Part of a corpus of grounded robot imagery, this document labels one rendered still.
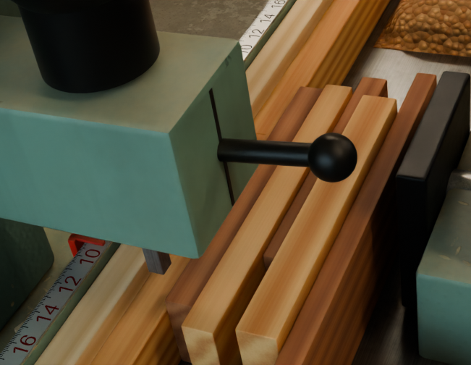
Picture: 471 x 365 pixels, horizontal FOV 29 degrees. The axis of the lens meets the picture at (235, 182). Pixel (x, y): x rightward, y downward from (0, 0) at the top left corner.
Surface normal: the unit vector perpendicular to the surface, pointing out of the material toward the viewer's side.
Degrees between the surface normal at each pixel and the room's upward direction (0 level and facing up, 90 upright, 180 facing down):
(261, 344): 90
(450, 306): 90
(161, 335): 90
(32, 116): 67
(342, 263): 0
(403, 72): 0
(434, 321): 90
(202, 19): 0
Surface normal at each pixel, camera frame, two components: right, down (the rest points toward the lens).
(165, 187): -0.40, 0.63
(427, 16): -0.46, -0.23
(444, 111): -0.15, -0.76
